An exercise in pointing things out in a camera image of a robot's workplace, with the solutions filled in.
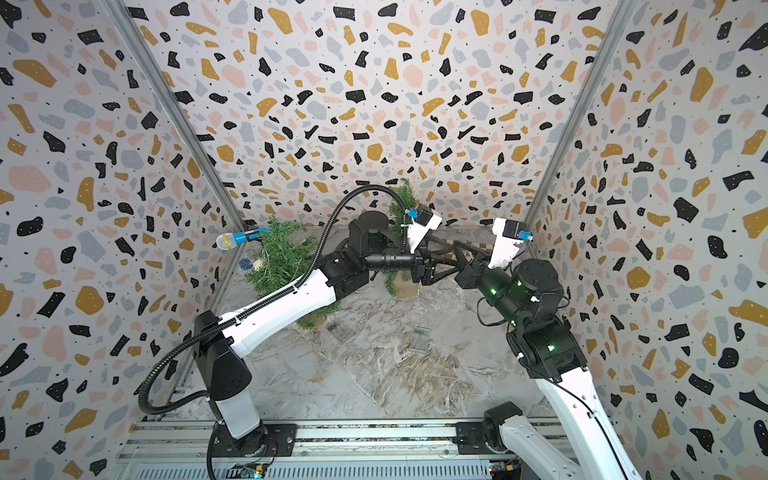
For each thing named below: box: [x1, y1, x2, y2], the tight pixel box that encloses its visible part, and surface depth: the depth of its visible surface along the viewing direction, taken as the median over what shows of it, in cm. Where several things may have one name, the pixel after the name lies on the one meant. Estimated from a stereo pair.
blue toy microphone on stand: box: [216, 227, 269, 251], surface depth 92 cm
